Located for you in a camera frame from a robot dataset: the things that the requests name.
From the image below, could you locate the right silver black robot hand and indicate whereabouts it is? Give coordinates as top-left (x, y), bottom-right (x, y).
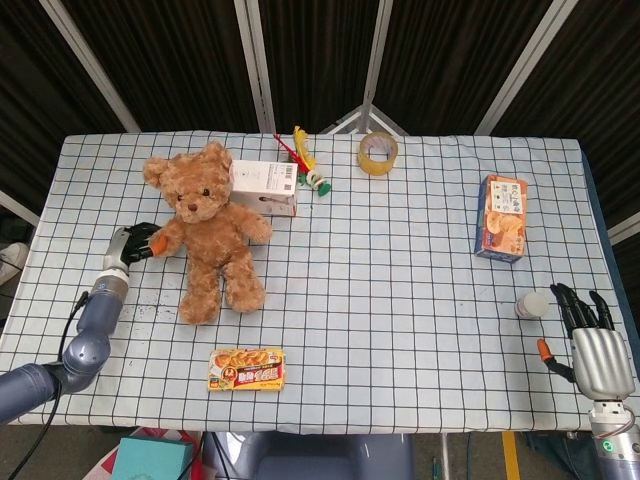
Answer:
top-left (536, 282), bottom-right (637, 401)

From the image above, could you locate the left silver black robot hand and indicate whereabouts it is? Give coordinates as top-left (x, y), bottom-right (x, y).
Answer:
top-left (102, 221), bottom-right (169, 274)

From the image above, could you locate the brown plush teddy bear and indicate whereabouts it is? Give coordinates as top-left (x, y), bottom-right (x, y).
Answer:
top-left (143, 141), bottom-right (274, 326)

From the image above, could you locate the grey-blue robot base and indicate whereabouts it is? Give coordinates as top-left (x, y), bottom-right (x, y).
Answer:
top-left (201, 431), bottom-right (416, 480)

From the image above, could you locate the small white plastic bottle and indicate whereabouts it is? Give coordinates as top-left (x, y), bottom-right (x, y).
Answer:
top-left (514, 292), bottom-right (550, 320)

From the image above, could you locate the white sneaker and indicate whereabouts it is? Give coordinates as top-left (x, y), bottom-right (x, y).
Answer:
top-left (0, 242), bottom-right (30, 286)

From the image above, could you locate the white product box with barcode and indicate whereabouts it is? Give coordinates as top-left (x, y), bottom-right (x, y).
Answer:
top-left (227, 160), bottom-right (300, 218)

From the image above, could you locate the blue orange snack box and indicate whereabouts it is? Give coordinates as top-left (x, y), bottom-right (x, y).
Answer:
top-left (473, 174), bottom-right (529, 259)

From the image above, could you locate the yellow curry roux box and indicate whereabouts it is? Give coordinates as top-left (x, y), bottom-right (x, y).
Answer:
top-left (207, 347), bottom-right (287, 393)

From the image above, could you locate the colourful feather shuttlecock toy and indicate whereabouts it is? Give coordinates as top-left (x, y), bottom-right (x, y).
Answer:
top-left (272, 125), bottom-right (333, 197)

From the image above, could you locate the teal cardboard box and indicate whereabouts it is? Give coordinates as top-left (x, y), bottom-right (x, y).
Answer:
top-left (110, 436), bottom-right (195, 480)

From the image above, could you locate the blue checkered tablecloth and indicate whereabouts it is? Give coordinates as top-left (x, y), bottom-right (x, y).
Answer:
top-left (0, 130), bottom-right (640, 434)

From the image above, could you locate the yellow packing tape roll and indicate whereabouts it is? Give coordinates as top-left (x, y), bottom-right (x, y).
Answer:
top-left (357, 132), bottom-right (400, 177)

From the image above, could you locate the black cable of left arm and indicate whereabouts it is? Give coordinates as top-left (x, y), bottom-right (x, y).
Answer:
top-left (14, 290), bottom-right (91, 480)

